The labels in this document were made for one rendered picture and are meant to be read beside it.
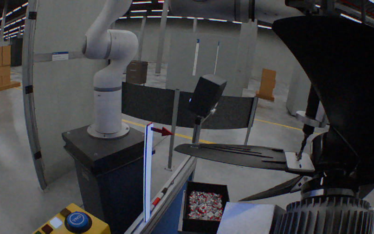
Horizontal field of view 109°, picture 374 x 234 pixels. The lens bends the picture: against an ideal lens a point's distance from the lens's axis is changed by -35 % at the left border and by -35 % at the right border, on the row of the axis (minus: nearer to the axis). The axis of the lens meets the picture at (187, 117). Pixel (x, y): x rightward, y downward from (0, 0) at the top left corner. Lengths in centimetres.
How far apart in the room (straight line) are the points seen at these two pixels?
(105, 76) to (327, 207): 77
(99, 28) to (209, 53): 589
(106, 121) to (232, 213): 57
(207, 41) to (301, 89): 329
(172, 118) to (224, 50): 449
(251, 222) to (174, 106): 182
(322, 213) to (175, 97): 196
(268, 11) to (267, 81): 811
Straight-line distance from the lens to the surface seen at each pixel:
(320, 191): 41
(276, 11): 36
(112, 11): 75
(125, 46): 79
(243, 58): 464
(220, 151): 42
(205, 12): 39
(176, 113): 219
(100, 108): 81
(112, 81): 78
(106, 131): 84
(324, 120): 40
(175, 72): 688
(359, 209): 40
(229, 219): 54
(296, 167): 43
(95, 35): 74
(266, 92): 851
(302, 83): 650
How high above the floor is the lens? 136
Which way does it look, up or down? 18 degrees down
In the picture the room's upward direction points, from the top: 7 degrees clockwise
